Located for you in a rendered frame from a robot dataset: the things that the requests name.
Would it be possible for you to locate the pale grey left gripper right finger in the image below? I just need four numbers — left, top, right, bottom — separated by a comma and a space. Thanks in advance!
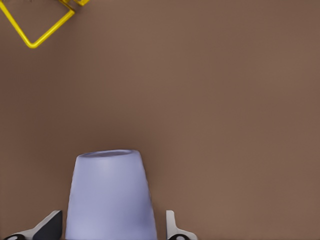
165, 210, 198, 240

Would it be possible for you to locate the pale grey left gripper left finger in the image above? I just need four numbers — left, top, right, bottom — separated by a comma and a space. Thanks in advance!
1, 209, 64, 240

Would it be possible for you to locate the lavender blue cup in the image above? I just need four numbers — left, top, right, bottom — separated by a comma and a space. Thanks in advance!
64, 149, 158, 240

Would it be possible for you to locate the yellow wire cup holder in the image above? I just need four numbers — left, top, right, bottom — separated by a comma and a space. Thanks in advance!
0, 0, 91, 50

